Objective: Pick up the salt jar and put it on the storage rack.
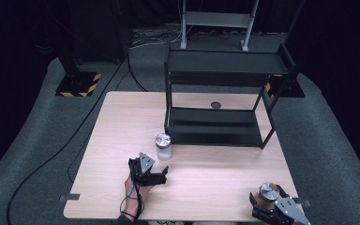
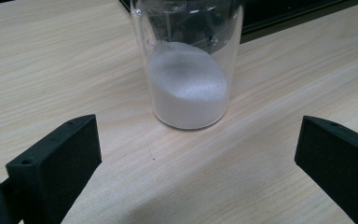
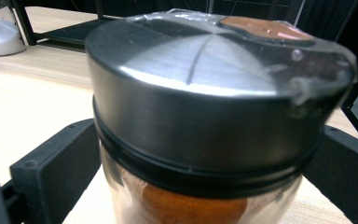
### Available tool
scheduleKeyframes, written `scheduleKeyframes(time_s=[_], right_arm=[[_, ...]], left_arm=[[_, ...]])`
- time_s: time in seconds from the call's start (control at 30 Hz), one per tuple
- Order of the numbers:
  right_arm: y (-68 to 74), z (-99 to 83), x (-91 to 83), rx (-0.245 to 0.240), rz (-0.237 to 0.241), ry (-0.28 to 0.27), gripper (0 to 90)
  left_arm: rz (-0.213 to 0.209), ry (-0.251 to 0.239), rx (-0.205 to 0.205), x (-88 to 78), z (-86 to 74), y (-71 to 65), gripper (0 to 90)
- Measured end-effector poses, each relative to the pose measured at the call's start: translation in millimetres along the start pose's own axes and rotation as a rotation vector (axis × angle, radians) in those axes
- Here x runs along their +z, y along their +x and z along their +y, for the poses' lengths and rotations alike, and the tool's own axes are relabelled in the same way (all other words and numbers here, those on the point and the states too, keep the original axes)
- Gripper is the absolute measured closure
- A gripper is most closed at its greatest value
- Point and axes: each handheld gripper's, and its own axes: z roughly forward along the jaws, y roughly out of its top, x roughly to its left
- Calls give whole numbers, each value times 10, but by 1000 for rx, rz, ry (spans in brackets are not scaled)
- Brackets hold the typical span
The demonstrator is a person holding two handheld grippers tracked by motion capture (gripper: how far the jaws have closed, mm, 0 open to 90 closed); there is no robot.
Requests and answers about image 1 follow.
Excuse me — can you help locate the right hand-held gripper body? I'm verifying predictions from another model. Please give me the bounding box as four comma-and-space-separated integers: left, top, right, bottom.
250, 195, 312, 225

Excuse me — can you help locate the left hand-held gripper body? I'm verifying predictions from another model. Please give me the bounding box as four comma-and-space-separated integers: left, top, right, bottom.
127, 152, 164, 188

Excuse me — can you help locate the jar of brown spice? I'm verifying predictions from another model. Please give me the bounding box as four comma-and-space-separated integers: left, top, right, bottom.
254, 181, 281, 210

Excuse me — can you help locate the jar of white powder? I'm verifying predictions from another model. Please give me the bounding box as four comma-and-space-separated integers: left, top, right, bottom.
155, 132, 173, 162

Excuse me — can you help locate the black two-tier shelf rack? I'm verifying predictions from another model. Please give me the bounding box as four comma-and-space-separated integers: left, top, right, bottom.
163, 42, 301, 151

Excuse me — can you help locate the person's left hand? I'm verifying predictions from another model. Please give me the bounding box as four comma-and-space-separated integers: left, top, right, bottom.
123, 174, 154, 221

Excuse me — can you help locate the grey tape strip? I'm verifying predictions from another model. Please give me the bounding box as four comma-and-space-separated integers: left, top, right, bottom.
58, 193, 82, 203
293, 198, 312, 208

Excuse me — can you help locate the black stand with striped base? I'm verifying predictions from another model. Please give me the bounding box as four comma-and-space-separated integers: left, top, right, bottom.
54, 46, 102, 98
263, 73, 307, 98

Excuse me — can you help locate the grey metal stand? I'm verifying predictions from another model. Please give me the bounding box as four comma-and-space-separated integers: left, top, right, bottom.
179, 0, 260, 53

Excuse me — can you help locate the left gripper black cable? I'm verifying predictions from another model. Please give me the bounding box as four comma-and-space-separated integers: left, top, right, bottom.
119, 182, 145, 222

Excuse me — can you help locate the thin black floor cable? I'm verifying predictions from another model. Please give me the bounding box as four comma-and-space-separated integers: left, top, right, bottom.
66, 71, 129, 184

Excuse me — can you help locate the long black floor cable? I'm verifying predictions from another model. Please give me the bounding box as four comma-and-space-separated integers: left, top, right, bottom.
6, 52, 130, 225

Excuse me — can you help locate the bundle of floor cables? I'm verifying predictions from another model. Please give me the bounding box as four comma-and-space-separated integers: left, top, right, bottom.
128, 27, 183, 51

